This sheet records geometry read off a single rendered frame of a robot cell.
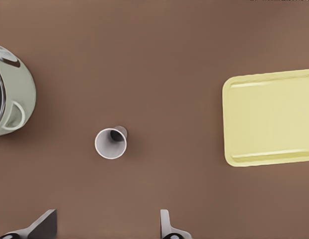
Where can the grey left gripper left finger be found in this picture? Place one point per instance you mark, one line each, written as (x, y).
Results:
(43, 225)

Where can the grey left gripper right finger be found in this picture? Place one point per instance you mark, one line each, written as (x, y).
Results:
(167, 224)

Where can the white IKEA cup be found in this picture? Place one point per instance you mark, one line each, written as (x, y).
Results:
(110, 143)

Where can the pale yellow tray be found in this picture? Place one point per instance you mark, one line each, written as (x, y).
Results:
(269, 117)

